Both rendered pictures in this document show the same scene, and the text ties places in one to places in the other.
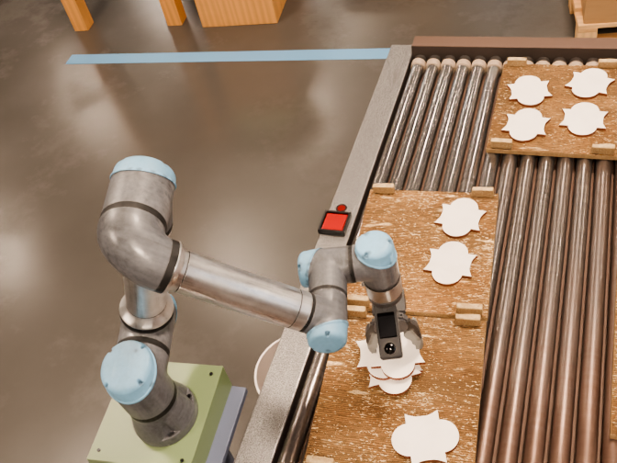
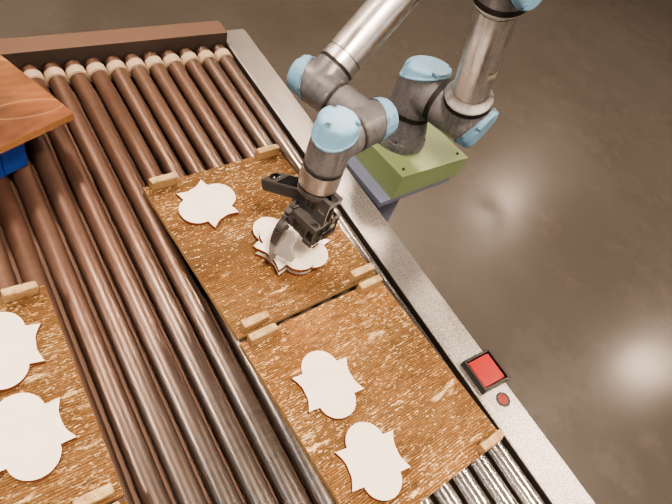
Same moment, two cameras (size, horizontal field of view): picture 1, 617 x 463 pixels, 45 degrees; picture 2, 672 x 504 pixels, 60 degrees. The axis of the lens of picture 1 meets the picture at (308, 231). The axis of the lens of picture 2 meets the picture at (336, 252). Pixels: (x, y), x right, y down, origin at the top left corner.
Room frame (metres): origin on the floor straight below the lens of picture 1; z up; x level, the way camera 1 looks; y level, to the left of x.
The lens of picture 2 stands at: (1.20, -0.85, 1.91)
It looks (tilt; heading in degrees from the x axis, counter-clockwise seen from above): 50 degrees down; 102
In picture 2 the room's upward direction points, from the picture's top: 24 degrees clockwise
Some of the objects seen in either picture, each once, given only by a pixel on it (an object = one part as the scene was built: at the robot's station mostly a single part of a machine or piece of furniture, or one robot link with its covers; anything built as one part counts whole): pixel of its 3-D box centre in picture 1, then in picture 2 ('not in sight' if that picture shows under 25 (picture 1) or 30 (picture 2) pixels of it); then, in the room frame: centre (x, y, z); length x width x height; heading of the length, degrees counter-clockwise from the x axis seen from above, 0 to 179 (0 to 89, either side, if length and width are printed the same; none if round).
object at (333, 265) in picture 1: (327, 273); (360, 119); (0.96, -0.02, 1.27); 0.11 x 0.11 x 0.08; 78
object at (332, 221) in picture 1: (334, 222); (485, 371); (1.43, -0.08, 0.92); 0.06 x 0.06 x 0.01; 62
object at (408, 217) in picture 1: (423, 249); (372, 392); (1.25, -0.27, 0.93); 0.41 x 0.35 x 0.02; 156
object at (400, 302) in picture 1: (387, 304); (312, 208); (0.96, -0.12, 1.11); 0.09 x 0.08 x 0.12; 168
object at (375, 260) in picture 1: (375, 260); (332, 142); (0.96, -0.11, 1.27); 0.09 x 0.08 x 0.11; 77
